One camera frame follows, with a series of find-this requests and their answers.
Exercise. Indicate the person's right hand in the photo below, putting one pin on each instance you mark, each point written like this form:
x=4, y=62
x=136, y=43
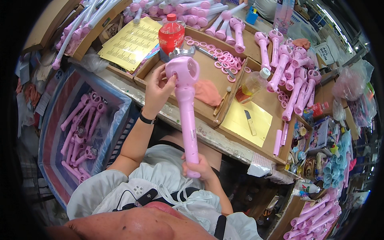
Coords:
x=207, y=168

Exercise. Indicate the person's left hand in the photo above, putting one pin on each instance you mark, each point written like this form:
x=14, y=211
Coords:
x=156, y=96

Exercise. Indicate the person's right fingers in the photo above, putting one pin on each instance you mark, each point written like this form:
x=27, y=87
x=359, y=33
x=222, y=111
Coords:
x=184, y=166

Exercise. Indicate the pink toy wand clear window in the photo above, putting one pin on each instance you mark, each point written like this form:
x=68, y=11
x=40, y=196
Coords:
x=187, y=114

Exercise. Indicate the shallow cardboard tray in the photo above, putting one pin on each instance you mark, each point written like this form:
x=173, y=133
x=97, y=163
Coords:
x=252, y=42
x=267, y=114
x=207, y=114

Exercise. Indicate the person's body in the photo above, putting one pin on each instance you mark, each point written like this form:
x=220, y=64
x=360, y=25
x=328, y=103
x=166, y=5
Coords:
x=144, y=210

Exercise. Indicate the black wrist band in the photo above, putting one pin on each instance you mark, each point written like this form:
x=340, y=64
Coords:
x=146, y=118

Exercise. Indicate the plain yellow paper sheet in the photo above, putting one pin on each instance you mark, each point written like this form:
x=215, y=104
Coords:
x=244, y=124

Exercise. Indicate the wooden stick brush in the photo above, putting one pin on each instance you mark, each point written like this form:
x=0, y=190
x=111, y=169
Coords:
x=222, y=100

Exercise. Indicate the orange cloth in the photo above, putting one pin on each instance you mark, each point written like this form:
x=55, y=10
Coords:
x=208, y=92

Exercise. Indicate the utility knife blade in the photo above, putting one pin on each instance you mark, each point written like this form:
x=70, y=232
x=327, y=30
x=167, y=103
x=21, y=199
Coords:
x=250, y=121

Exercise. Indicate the pink battery cover strips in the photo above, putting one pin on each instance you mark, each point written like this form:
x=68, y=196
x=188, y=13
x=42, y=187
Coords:
x=280, y=139

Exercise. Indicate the clear bottle yellow liquid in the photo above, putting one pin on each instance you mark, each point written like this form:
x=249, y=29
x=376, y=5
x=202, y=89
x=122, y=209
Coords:
x=252, y=85

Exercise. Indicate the pile of pink wands with metal parts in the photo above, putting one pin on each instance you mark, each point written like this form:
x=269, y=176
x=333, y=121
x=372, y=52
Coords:
x=84, y=132

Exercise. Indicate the metal hand tool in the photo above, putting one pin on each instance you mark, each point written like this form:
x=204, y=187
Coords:
x=210, y=55

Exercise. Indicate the pile of pink plastic rings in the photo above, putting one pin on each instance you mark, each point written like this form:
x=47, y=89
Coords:
x=223, y=58

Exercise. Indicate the heap of small clutter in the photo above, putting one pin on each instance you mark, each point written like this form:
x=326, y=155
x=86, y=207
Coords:
x=303, y=159

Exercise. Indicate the white plastic bottle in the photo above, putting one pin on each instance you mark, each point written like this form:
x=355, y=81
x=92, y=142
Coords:
x=309, y=187

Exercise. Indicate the red soda bottle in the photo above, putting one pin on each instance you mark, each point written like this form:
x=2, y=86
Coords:
x=171, y=34

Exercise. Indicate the yellow printed list sheet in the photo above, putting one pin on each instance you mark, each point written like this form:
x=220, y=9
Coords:
x=132, y=43

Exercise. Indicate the blue crate with striped liner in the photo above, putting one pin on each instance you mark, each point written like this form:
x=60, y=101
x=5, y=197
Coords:
x=57, y=120

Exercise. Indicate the illustrated card pack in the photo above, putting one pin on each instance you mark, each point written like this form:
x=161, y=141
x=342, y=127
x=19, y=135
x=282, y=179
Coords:
x=318, y=135

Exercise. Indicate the heap of pink wand shells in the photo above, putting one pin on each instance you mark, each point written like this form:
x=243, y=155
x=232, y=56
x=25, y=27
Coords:
x=288, y=72

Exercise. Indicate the small red bottle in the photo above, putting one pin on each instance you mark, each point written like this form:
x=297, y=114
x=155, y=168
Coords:
x=319, y=109

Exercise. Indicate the heap of blue toy parts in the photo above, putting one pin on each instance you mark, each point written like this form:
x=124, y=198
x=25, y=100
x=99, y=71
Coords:
x=337, y=162

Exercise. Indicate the heap of pink white-tube wands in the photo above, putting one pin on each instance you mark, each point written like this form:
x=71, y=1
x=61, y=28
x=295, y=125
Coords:
x=192, y=12

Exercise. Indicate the heap of bags and papers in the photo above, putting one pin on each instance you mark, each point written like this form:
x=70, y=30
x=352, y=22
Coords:
x=33, y=90

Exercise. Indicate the small orange rag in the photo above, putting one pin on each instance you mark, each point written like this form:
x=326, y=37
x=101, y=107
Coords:
x=301, y=43

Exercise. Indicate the cardboard box of white-tube wands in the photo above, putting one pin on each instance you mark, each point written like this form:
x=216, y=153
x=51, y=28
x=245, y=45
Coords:
x=81, y=27

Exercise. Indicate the white printed sack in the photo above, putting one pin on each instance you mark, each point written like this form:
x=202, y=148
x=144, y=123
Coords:
x=324, y=52

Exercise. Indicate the pink packaged toy box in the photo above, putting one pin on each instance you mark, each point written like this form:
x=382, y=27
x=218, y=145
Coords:
x=283, y=15

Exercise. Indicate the heap of plastic bags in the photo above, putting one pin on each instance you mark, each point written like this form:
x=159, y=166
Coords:
x=354, y=87

